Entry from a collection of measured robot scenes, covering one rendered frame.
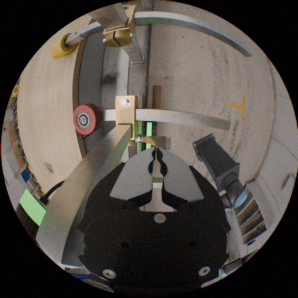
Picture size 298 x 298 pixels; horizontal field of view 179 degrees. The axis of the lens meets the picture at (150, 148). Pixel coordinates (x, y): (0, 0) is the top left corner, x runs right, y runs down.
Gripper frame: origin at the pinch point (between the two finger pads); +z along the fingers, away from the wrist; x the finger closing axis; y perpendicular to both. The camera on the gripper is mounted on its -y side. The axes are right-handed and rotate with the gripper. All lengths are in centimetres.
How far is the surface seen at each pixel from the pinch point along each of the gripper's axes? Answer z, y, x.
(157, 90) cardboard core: 93, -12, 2
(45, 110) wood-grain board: 11.3, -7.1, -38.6
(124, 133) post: 7.5, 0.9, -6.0
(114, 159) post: 0.9, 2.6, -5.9
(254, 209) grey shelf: 30, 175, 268
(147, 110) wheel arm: 15.1, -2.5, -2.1
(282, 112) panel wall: 72, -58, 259
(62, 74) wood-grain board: 11.2, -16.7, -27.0
